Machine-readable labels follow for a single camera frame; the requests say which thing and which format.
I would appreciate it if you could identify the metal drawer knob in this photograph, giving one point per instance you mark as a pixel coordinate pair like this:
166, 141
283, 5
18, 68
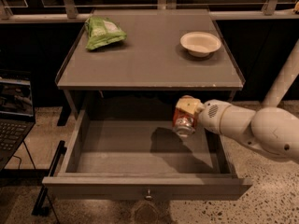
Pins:
148, 196

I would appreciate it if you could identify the red coke can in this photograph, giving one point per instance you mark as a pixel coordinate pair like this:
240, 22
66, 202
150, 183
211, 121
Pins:
183, 123

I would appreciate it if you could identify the white bowl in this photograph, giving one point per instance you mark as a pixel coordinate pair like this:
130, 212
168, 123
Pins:
200, 44

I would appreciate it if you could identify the green chip bag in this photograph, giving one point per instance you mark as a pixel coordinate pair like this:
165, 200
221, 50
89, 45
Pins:
102, 32

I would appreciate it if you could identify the metal window railing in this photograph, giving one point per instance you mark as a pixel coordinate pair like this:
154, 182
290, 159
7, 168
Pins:
27, 11

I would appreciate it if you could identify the grey cabinet with top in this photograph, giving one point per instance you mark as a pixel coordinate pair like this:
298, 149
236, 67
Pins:
150, 59

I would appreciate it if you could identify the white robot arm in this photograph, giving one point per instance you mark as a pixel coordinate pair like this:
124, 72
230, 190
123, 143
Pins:
270, 131

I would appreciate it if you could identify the open grey top drawer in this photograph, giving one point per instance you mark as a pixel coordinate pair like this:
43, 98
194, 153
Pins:
121, 159

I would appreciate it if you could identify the black laptop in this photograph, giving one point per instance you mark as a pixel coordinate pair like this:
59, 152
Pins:
17, 112

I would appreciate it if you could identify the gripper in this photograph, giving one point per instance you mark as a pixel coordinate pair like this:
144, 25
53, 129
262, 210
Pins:
210, 116

